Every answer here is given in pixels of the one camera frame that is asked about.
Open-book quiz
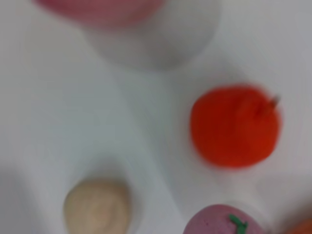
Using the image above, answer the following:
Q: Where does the pink toy peach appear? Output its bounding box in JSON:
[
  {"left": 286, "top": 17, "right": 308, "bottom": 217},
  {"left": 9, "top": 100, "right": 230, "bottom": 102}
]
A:
[{"left": 182, "top": 204, "right": 267, "bottom": 234}]

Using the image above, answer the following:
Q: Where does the orange striped bread roll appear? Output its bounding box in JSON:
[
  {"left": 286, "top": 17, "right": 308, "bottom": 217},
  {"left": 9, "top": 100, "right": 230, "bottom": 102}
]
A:
[{"left": 282, "top": 217, "right": 312, "bottom": 234}]

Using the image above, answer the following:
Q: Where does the red toy pear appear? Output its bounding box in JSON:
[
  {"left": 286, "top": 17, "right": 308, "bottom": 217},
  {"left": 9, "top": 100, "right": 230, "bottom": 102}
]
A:
[{"left": 189, "top": 83, "right": 284, "bottom": 171}]

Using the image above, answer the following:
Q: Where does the beige round bun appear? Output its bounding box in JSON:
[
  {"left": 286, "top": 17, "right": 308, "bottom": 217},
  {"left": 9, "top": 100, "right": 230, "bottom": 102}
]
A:
[{"left": 62, "top": 179, "right": 133, "bottom": 234}]

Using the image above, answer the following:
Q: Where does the pink plastic bowl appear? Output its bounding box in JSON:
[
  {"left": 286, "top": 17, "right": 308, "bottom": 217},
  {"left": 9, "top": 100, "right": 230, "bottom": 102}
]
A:
[{"left": 33, "top": 0, "right": 169, "bottom": 28}]

